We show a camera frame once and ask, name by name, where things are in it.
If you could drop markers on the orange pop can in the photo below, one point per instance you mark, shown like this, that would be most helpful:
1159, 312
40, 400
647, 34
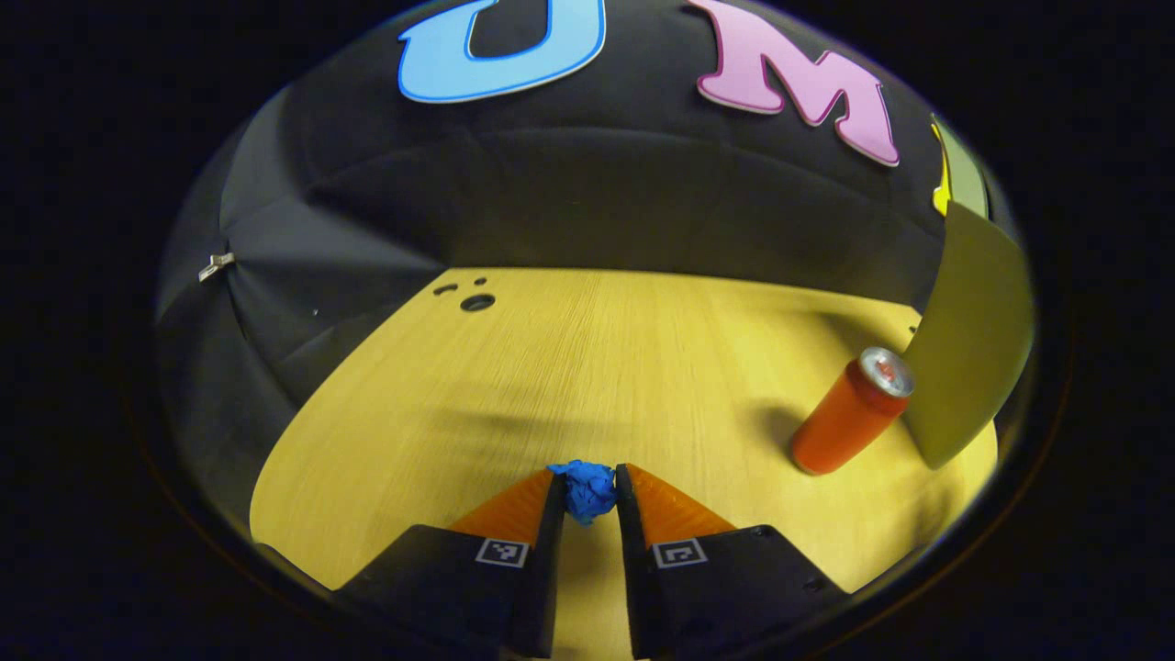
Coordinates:
844, 418

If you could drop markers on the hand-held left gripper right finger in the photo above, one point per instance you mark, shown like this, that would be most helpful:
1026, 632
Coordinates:
633, 569

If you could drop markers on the silver metal clip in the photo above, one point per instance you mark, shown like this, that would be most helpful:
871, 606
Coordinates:
216, 266

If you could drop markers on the black backdrop cloth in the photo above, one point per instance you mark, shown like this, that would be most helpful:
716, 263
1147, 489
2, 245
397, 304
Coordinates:
597, 193

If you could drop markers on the cream desktop garbage bin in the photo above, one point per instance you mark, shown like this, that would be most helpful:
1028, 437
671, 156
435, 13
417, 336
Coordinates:
973, 340

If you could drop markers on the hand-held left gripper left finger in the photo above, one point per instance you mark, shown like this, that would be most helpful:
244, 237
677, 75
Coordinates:
549, 569

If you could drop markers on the blue paper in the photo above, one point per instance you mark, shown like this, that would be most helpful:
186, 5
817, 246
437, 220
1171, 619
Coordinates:
586, 491

